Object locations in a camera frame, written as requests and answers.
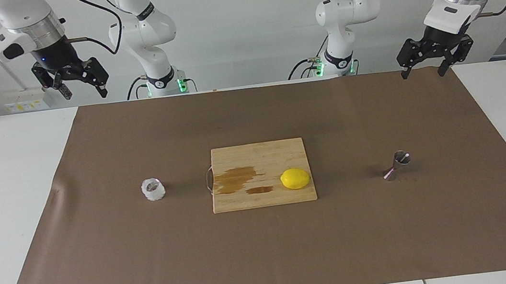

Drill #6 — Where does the clear textured glass cup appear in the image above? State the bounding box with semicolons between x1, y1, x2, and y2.
140;176;167;203

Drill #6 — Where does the black right arm base cable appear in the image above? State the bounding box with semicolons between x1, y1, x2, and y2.
124;75;151;101

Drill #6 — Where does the black arm base cable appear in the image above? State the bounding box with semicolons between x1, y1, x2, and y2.
283;37;325;81
124;75;151;101

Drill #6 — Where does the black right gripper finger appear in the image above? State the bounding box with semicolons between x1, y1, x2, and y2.
31;58;73;105
65;56;112;102

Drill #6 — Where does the steel double jigger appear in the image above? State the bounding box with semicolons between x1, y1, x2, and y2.
380;149;414;182

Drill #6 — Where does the wooden cutting board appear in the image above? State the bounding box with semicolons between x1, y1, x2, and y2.
201;136;319;215

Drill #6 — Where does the brown paper table mat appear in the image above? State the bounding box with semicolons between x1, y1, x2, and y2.
0;53;506;284

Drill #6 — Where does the black left arm base cable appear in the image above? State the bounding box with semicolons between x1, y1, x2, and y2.
283;37;325;81

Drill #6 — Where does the yellow lemon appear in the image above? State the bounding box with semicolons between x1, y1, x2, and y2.
279;166;312;192

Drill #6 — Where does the white wall socket panel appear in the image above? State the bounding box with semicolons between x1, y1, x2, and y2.
2;87;50;115

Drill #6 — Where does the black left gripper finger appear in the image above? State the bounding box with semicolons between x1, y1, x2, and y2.
434;34;478;77
394;35;441;80

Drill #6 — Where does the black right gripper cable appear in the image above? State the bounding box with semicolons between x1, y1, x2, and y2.
59;0;127;60

